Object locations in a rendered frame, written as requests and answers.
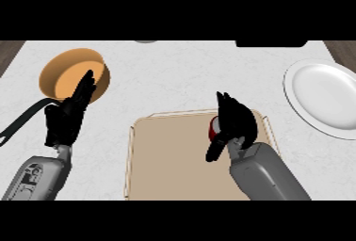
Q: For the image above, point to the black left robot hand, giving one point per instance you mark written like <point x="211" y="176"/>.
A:
<point x="68" y="119"/>

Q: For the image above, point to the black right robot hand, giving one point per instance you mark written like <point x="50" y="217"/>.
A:
<point x="236" y="120"/>

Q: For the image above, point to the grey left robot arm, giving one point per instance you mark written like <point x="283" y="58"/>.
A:
<point x="38" y="179"/>

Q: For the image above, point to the beige tray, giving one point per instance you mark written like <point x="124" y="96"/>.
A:
<point x="180" y="157"/>

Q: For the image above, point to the white plate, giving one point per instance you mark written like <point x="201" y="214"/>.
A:
<point x="323" y="97"/>

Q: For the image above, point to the black appliance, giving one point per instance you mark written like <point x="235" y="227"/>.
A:
<point x="270" y="43"/>

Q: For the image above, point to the grey round object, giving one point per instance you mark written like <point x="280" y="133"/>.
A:
<point x="144" y="41"/>

